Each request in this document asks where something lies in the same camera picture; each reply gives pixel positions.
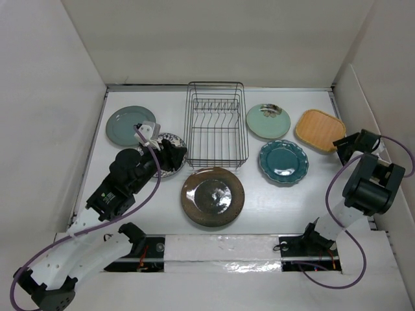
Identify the blue floral white plate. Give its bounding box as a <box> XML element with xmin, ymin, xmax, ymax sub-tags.
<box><xmin>136</xmin><ymin>133</ymin><xmax>186</xmax><ymax>179</ymax></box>

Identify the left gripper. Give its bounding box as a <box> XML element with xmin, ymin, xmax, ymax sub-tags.
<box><xmin>130</xmin><ymin>139</ymin><xmax>185</xmax><ymax>194</ymax></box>

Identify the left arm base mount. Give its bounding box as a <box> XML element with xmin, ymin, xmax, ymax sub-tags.
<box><xmin>104</xmin><ymin>235</ymin><xmax>165</xmax><ymax>273</ymax></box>

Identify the dark teal scalloped plate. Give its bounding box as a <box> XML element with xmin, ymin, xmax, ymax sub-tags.
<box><xmin>259</xmin><ymin>139</ymin><xmax>309</xmax><ymax>185</ymax></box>

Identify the mint green flower plate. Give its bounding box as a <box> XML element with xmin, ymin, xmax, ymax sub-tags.
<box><xmin>246</xmin><ymin>104</ymin><xmax>291</xmax><ymax>139</ymax></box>

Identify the grey-blue round plate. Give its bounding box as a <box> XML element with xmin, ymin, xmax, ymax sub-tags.
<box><xmin>106</xmin><ymin>106</ymin><xmax>156</xmax><ymax>147</ymax></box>

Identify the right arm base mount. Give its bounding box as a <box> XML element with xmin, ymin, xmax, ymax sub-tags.
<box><xmin>273</xmin><ymin>235</ymin><xmax>342</xmax><ymax>272</ymax></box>

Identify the black wire dish rack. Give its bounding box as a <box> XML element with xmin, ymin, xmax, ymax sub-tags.
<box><xmin>184</xmin><ymin>81</ymin><xmax>249</xmax><ymax>169</ymax></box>

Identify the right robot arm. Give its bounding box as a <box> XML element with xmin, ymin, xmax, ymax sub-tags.
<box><xmin>299</xmin><ymin>130</ymin><xmax>405</xmax><ymax>255</ymax></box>

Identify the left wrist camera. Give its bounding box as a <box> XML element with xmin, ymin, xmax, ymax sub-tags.
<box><xmin>134</xmin><ymin>121</ymin><xmax>161</xmax><ymax>150</ymax></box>

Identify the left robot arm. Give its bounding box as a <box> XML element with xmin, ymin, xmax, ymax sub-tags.
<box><xmin>9</xmin><ymin>139</ymin><xmax>187</xmax><ymax>310</ymax></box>

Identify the square bamboo plate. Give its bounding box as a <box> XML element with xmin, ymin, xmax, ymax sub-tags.
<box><xmin>294</xmin><ymin>109</ymin><xmax>346</xmax><ymax>153</ymax></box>

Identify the brown speckled round plate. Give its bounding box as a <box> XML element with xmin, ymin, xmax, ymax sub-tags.
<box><xmin>181</xmin><ymin>167</ymin><xmax>245</xmax><ymax>227</ymax></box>

